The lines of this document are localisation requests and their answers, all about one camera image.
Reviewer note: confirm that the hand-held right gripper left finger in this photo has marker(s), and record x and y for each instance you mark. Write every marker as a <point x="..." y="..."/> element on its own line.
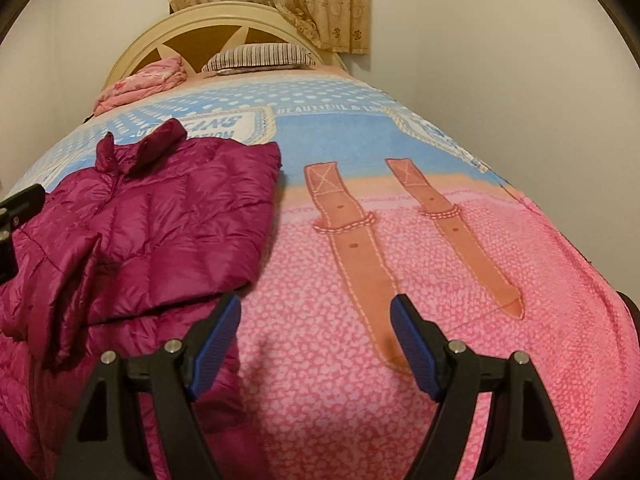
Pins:
<point x="216" y="344"/>

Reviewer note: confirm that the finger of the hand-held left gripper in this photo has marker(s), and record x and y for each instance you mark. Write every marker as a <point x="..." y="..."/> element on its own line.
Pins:
<point x="22" y="200"/>

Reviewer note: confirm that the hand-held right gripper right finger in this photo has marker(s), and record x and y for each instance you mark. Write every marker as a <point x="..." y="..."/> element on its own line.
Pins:
<point x="417" y="345"/>

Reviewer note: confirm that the magenta puffer jacket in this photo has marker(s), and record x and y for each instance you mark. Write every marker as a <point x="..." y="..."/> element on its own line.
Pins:
<point x="175" y="210"/>

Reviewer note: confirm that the printed pink and blue blanket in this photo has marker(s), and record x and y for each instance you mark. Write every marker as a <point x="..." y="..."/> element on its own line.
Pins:
<point x="325" y="360"/>

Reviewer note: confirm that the folded pink floral quilt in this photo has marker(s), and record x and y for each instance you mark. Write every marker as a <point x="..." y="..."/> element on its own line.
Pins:
<point x="145" y="82"/>

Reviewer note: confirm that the cream wooden headboard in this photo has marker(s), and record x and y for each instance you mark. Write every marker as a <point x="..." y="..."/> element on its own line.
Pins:
<point x="145" y="40"/>

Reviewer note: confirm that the striped pillow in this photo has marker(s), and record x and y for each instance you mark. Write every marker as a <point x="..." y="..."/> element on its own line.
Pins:
<point x="255" y="56"/>

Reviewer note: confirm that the beige floral curtain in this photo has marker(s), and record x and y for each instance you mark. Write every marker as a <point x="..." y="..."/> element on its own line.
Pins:
<point x="310" y="0"/>

